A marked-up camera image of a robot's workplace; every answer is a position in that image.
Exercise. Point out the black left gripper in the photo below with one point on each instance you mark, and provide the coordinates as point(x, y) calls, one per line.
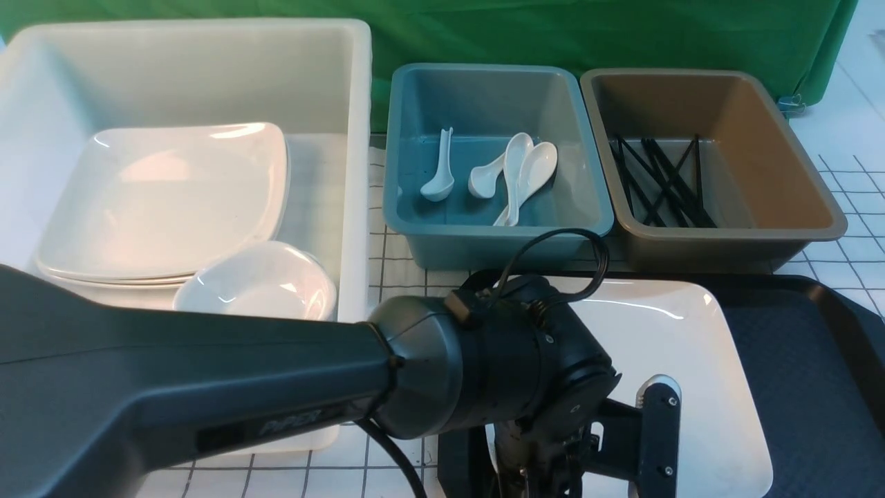
point(639, 445)

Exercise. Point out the large white square plate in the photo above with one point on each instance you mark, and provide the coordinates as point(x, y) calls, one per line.
point(678, 329)

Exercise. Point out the white ceramic soup spoon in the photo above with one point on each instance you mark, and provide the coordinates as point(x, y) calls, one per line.
point(537, 170)

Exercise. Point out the black serving tray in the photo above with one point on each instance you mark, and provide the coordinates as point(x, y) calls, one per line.
point(813, 361)

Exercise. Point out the black chopsticks in bin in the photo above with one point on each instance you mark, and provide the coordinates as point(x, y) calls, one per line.
point(663, 192)

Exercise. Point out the brown plastic bin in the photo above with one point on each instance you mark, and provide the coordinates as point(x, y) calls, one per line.
point(760, 186)

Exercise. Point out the white spoon small in bin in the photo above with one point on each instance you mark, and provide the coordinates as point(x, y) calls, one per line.
point(483, 180)

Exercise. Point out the teal plastic bin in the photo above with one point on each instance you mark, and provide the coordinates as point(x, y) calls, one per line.
point(486, 105)

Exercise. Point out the white spoon left in bin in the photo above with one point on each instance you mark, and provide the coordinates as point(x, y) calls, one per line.
point(442, 183)

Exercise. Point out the checkered white tablecloth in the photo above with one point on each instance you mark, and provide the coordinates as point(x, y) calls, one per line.
point(354, 465)

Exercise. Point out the blue binder clip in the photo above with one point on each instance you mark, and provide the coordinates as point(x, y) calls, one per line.
point(791, 105)

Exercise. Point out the green cloth backdrop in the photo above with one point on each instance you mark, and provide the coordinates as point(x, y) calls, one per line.
point(789, 46)

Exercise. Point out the stack of white dishes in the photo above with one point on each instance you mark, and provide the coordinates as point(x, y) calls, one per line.
point(269, 279)

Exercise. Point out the stack of white plates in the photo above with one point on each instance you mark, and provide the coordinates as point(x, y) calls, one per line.
point(147, 203)

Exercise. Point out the large white plastic tub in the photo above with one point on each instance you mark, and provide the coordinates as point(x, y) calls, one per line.
point(62, 83)

